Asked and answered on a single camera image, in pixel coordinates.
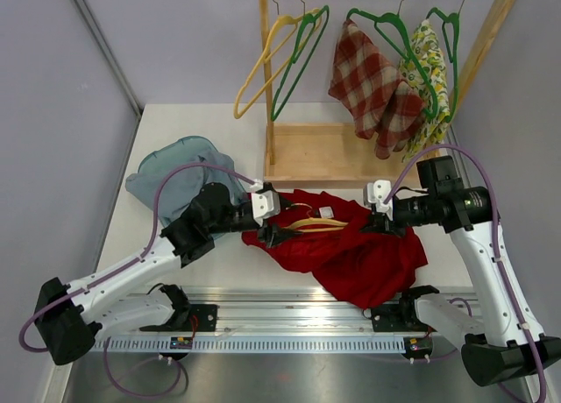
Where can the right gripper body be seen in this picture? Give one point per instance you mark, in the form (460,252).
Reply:
(384,220)

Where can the aluminium mounting rail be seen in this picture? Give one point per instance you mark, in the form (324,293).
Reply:
(292,322)

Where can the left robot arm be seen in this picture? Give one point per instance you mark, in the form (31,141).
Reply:
(72,317)

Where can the lemon print skirt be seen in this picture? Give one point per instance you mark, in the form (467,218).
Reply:
(425,46)

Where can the teal plastic basin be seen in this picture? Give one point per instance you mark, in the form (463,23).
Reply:
(175,153)

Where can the red plaid skirt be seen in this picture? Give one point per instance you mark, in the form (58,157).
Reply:
(382,104)

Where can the yellow hanger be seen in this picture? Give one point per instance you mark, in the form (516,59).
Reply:
(274,37)
(318,220)

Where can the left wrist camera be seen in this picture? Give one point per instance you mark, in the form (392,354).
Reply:
(265,201)

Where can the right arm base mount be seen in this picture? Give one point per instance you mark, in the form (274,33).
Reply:
(385,318)

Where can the light blue denim skirt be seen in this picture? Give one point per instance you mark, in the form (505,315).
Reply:
(179,188)

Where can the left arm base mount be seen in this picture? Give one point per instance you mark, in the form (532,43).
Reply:
(202,318)

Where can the red pleated skirt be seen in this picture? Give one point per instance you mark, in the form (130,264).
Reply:
(363,269)

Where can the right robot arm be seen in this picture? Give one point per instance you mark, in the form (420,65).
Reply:
(508,341)

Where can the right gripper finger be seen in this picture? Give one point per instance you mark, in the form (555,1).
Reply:
(372,226)
(397,231)

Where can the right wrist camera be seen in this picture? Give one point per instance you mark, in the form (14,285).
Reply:
(376,196)

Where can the wooden clothes rack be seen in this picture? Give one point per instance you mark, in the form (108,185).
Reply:
(329,155)

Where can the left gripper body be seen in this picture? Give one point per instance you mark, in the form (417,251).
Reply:
(265,235)

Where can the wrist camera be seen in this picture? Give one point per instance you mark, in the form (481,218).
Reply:
(376,196)
(265,201)

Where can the aluminium corner post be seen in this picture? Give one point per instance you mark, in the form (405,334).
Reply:
(95,30)

